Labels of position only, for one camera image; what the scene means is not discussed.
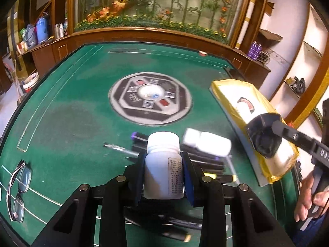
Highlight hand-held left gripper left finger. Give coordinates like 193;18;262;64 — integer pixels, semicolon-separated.
31;152;147;247

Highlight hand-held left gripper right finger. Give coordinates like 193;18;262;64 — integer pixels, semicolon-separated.
180;151;296;247

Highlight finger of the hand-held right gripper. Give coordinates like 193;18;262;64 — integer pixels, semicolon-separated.
272;120;320;152

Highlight white plastic bottle printed label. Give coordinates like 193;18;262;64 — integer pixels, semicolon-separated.
143;132;185;200

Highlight gold white box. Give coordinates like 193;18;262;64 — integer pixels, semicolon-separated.
209;78;300;187

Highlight person's right hand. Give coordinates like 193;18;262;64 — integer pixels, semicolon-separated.
294;177;329;222

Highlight yellow highlighter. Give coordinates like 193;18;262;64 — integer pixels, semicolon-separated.
203;174;237;184

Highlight silver black pen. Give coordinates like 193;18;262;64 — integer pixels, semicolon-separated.
103;142;140;158

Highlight black item on shelf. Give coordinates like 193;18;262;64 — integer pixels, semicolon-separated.
286;76;306;93

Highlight black pen gold tip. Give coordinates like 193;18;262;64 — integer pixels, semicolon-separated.
161;230;192;243

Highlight round table control panel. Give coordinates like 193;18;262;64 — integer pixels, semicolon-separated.
108;72;193;126

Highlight person's blue clothing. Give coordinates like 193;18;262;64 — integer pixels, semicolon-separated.
292;217;325;247

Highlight white paper roll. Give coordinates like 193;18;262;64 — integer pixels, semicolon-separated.
235;0;258;49

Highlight wooden cabinet ledge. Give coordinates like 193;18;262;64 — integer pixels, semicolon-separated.
31;28;272;89

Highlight white red bucket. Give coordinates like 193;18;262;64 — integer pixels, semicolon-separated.
22;72;40;93

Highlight white spray bottles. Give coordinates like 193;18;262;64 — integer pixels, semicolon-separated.
54;23;65;39

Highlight red white small box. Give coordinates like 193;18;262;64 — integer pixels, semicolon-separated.
16;42;29;55

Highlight grey blue jug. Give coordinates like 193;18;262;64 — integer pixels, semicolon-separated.
25;23;38;48

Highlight curved wooden wall shelf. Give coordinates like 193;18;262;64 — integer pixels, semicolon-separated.
267;2;329;130

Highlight black frame eyeglasses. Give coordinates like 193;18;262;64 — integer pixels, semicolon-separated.
6;161;33;223

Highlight bamboo flower wall mural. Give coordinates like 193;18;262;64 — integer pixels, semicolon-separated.
69;0;254;46

